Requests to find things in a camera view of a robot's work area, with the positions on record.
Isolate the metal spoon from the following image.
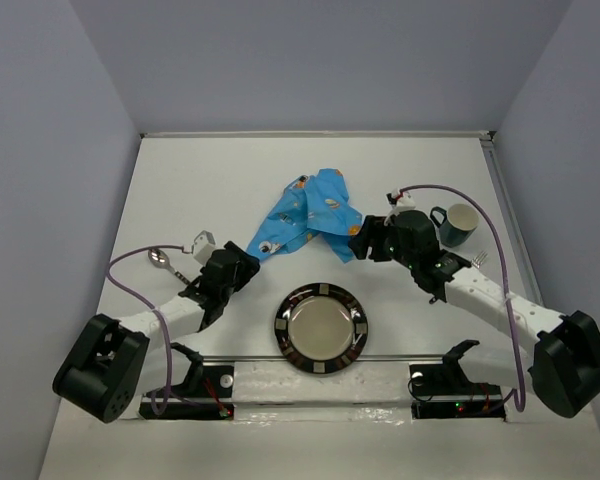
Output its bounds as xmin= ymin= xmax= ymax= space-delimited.
xmin=147 ymin=248 xmax=190 ymax=285

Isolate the dark green mug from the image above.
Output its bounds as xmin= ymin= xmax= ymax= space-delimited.
xmin=429 ymin=204 xmax=479 ymax=248

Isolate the blue space-print cloth napkin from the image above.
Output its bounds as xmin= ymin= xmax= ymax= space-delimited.
xmin=247 ymin=168 xmax=363 ymax=263

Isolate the black rimmed dinner plate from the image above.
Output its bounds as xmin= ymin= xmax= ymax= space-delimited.
xmin=273 ymin=283 xmax=369 ymax=376

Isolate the metal fork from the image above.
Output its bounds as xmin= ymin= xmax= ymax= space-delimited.
xmin=471 ymin=251 xmax=488 ymax=268

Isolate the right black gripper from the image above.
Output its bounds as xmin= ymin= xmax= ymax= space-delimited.
xmin=347 ymin=214 xmax=417 ymax=269

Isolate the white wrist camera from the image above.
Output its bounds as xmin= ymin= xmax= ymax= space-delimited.
xmin=191 ymin=230 xmax=216 ymax=266
xmin=386 ymin=189 xmax=416 ymax=216

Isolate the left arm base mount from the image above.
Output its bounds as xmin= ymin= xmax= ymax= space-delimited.
xmin=137 ymin=363 xmax=235 ymax=421

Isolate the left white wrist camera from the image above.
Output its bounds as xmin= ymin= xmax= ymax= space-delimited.
xmin=191 ymin=230 xmax=216 ymax=266

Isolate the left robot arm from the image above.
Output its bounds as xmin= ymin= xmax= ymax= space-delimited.
xmin=52 ymin=242 xmax=260 ymax=424

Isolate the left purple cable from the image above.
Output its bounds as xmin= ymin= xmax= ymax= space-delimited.
xmin=107 ymin=244 xmax=221 ymax=416

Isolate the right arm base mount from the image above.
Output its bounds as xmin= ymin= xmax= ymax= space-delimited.
xmin=407 ymin=363 xmax=506 ymax=420

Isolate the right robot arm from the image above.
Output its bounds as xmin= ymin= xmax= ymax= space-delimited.
xmin=349 ymin=210 xmax=600 ymax=418

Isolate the purple cable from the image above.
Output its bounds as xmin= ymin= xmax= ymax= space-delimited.
xmin=399 ymin=184 xmax=527 ymax=412
xmin=107 ymin=244 xmax=221 ymax=416

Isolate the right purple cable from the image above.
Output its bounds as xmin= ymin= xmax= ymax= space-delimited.
xmin=399 ymin=184 xmax=527 ymax=412

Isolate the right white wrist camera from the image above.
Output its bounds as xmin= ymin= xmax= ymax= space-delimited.
xmin=386 ymin=189 xmax=416 ymax=216

